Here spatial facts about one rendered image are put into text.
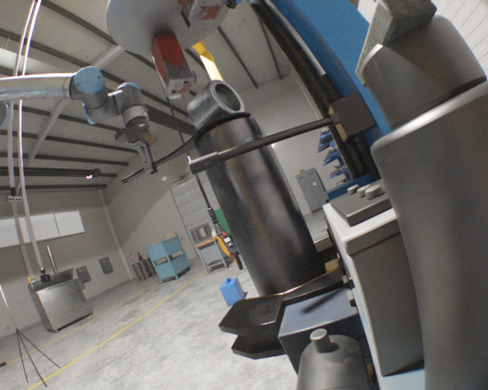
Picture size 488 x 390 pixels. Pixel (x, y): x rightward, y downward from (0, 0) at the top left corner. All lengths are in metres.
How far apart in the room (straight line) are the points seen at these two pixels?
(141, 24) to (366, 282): 1.14
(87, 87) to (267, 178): 0.58
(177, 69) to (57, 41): 7.02
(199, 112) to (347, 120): 0.42
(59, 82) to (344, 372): 0.93
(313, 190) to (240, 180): 10.19
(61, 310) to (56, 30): 8.15
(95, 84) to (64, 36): 7.06
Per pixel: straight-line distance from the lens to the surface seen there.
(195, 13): 0.82
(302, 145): 11.44
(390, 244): 0.15
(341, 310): 0.39
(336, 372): 0.32
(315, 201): 10.76
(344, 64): 0.65
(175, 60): 1.07
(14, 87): 0.93
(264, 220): 0.57
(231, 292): 3.58
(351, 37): 0.70
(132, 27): 1.14
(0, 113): 1.18
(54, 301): 8.22
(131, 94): 0.86
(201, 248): 6.82
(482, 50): 2.28
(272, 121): 11.86
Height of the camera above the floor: 1.23
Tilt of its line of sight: 4 degrees up
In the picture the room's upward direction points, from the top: 23 degrees counter-clockwise
